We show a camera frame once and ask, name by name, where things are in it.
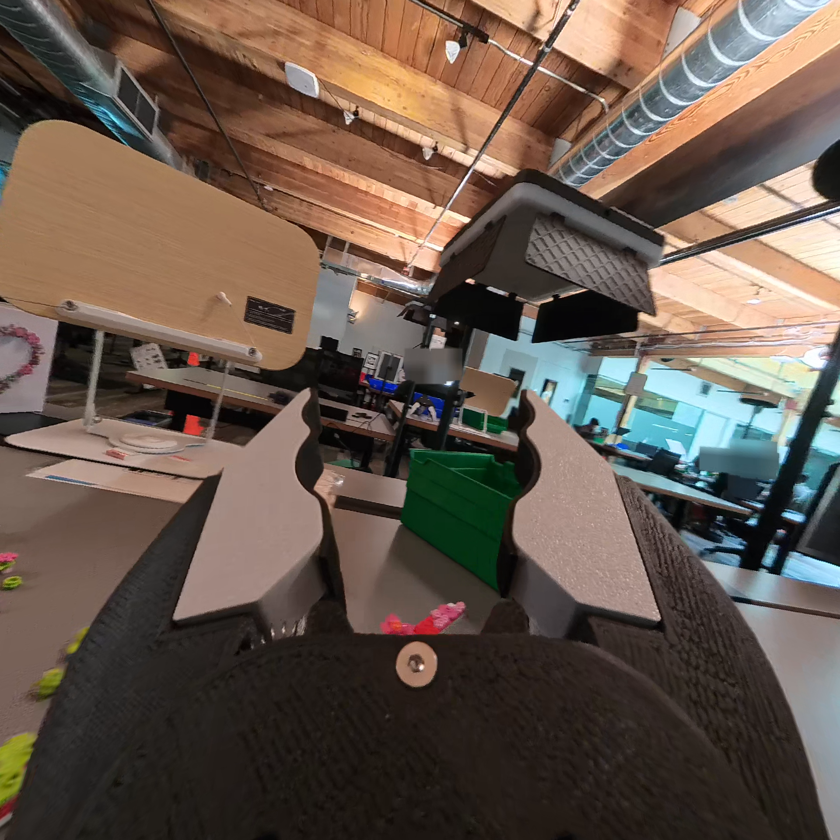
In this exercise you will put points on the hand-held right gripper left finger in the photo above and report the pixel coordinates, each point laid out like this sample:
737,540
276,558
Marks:
249,525

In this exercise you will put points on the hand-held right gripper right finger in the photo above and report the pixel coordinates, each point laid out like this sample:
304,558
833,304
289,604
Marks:
577,525

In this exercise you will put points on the red lego segment pink flowers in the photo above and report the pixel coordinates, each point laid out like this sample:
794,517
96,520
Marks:
426,620

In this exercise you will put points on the small lime lego piece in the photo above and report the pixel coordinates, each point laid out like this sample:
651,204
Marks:
10,582
77,640
49,682

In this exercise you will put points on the small pink lego flower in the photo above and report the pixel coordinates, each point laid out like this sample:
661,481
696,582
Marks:
6,561

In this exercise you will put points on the large lime lego piece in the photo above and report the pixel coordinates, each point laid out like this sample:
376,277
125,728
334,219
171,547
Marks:
14,768

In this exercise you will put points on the green plastic bin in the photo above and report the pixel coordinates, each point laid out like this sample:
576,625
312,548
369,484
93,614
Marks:
453,505

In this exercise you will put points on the white printed sheet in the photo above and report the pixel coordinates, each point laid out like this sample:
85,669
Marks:
118,476

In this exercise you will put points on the small green bin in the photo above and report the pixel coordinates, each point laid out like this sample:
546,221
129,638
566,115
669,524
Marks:
482,421

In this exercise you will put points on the small wooden board stand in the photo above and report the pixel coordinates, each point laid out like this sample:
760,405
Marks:
489,390

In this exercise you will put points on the long wooden work table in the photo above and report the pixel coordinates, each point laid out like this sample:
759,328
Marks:
170,382

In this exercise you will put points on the black panel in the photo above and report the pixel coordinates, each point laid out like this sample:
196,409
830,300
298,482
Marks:
479,308
584,321

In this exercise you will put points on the black tripod pole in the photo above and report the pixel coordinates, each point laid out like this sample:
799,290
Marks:
797,446

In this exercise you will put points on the grey white overhead box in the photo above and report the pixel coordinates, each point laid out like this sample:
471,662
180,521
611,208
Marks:
577,262

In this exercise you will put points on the white box flower heart print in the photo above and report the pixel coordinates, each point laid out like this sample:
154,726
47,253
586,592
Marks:
23,354

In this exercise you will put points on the wooden board reading stand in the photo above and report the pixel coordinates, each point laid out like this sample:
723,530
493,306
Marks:
131,216

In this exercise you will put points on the black horizontal rod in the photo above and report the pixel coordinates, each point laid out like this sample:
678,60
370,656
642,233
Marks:
754,231

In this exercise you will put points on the black boom pole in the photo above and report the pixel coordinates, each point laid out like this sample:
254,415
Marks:
506,111

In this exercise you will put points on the black round object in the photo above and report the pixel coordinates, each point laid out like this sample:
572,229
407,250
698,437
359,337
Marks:
828,169

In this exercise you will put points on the white ceiling access point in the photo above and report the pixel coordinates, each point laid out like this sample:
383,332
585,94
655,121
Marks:
302,79

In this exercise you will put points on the spiral metal duct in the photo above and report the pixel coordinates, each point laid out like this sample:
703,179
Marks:
689,65

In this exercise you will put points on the metal duct with vent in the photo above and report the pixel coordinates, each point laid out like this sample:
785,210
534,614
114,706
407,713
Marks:
59,39

